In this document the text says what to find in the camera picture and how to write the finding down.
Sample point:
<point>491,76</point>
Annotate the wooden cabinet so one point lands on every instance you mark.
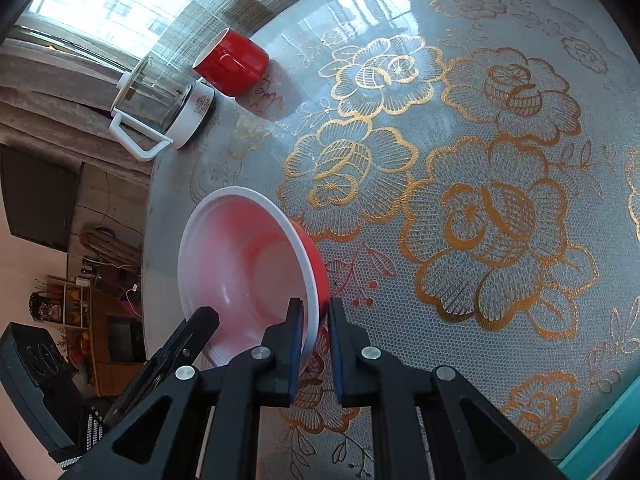
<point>112,340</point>

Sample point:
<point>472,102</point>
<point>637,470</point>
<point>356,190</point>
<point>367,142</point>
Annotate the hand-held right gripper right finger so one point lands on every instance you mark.
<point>336,360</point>

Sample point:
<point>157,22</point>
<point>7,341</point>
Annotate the red plastic bowl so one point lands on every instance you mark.
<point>235,270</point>

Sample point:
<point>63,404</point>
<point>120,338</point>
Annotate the black television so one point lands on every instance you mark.
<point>37,200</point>

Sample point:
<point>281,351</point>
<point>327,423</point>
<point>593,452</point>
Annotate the red mug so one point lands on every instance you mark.
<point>235,62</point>

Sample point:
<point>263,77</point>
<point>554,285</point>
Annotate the gold floral lace tablecloth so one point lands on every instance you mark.
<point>450,110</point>

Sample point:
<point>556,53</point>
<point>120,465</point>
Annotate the sheer white curtain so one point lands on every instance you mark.
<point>150,5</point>

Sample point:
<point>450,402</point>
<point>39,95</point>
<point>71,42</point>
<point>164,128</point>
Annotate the plain beige curtain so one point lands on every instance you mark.
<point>55,105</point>

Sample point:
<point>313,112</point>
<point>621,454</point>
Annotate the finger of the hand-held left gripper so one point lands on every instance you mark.
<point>190,332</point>

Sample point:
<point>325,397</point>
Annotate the black vented appliance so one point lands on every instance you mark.
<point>35,385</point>

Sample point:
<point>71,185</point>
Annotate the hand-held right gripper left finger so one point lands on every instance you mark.
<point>295,355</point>

